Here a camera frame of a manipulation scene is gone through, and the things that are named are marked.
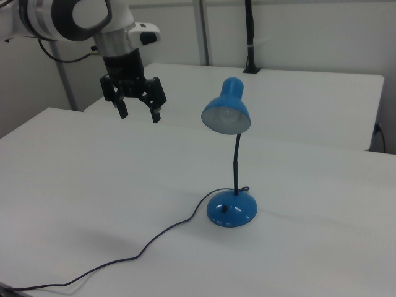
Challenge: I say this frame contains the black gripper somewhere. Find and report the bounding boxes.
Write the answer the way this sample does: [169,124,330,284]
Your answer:
[99,48,168,124]

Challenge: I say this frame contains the blue gooseneck desk lamp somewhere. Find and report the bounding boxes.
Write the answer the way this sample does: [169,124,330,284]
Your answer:
[200,77,259,229]

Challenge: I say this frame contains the black pole with table clamp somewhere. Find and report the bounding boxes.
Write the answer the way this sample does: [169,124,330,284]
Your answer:
[242,0,262,74]

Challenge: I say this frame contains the grey partition post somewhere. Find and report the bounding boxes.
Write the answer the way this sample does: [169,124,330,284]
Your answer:
[192,0,212,67]
[50,40,79,111]

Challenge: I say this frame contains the black cable on robot arm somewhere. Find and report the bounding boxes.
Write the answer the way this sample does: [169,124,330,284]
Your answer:
[37,38,100,64]

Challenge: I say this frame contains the black lamp power cable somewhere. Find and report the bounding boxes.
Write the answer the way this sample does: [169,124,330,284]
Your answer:
[0,185,251,292]

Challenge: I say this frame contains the black cable at wall socket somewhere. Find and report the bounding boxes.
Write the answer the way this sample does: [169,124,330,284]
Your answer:
[374,123,388,153]

